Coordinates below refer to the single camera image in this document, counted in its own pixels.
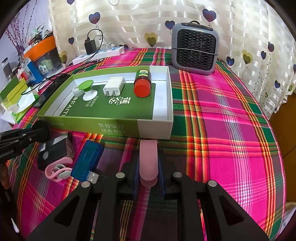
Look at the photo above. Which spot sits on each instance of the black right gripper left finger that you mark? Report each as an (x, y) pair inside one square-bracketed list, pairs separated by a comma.
[(91, 211)]

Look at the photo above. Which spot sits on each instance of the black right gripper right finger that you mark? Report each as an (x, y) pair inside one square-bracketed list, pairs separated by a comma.
[(205, 211)]

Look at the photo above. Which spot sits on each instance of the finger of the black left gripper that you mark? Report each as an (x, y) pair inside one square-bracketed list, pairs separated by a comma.
[(23, 130), (14, 142)]

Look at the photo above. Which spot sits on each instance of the white bottle cap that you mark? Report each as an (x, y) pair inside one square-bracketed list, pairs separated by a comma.
[(77, 92)]

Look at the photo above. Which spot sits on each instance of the green white round knob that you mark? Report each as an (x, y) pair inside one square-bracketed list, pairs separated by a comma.
[(89, 93)]

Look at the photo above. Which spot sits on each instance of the white wall charger plug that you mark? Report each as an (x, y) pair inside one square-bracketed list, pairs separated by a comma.
[(114, 86)]

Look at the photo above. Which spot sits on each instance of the pink oblong case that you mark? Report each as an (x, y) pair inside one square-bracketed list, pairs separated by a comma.
[(148, 163)]

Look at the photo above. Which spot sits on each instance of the red capped small jar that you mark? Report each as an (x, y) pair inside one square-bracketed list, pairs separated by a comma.
[(142, 83)]

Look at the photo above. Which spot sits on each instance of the black square device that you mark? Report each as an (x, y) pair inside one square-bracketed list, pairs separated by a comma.
[(45, 156)]

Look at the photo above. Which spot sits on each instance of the green white tissue pack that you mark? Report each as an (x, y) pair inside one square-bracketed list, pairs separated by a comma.
[(15, 113)]

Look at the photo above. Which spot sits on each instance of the yellow green box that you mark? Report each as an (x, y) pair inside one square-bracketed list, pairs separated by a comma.
[(11, 93)]

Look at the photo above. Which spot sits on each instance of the black smartphone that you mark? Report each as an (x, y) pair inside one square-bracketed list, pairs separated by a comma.
[(50, 89)]

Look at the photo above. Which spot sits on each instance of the blue carton box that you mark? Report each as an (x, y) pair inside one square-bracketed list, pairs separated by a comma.
[(33, 74)]

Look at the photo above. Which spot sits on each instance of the blue usb card reader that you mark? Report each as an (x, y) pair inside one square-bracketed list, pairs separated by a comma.
[(86, 163)]

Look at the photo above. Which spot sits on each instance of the orange lidded storage bin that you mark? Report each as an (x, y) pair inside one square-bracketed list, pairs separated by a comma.
[(45, 56)]

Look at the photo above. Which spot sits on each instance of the plaid pink green tablecloth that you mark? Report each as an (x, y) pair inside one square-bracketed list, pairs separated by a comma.
[(219, 133)]

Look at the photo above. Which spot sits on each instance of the black power adapter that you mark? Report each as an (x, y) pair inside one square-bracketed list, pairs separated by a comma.
[(90, 46)]

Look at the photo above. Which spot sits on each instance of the white power strip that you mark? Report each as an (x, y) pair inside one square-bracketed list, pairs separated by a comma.
[(101, 54)]

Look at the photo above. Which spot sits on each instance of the green shallow cardboard box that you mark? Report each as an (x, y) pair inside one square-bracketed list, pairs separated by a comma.
[(126, 115)]

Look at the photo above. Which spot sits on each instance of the wooden cabinet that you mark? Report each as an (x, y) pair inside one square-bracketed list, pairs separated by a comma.
[(283, 123)]

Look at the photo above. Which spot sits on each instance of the grey mini fan heater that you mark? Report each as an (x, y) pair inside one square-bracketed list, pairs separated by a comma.
[(194, 48)]

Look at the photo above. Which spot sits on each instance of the heart patterned white curtain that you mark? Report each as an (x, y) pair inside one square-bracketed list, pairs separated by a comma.
[(252, 37)]

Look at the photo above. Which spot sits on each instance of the pink white cable clip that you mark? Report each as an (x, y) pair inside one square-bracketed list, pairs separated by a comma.
[(58, 171)]

